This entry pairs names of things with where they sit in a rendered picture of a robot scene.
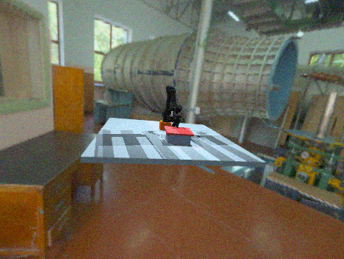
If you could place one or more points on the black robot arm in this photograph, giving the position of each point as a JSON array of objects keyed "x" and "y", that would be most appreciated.
[{"x": 171, "y": 105}]

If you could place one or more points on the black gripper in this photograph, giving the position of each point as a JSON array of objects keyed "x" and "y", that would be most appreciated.
[{"x": 176, "y": 120}]

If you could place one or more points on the light blue box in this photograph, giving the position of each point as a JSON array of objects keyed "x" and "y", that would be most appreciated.
[{"x": 178, "y": 139}]

